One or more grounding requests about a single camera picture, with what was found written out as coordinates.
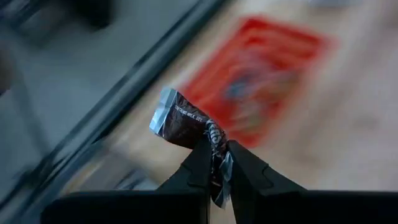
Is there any red plastic basket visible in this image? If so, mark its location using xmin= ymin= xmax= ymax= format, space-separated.
xmin=182 ymin=15 xmax=333 ymax=149

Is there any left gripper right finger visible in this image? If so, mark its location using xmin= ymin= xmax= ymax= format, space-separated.
xmin=228 ymin=140 xmax=312 ymax=224

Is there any black table frame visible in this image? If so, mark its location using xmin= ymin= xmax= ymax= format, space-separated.
xmin=0 ymin=0 xmax=226 ymax=224

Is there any small brown chocolate bar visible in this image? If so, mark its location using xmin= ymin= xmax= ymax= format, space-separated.
xmin=149 ymin=86 xmax=234 ymax=209

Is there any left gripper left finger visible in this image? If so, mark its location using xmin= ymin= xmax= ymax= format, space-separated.
xmin=157 ymin=139 xmax=213 ymax=224

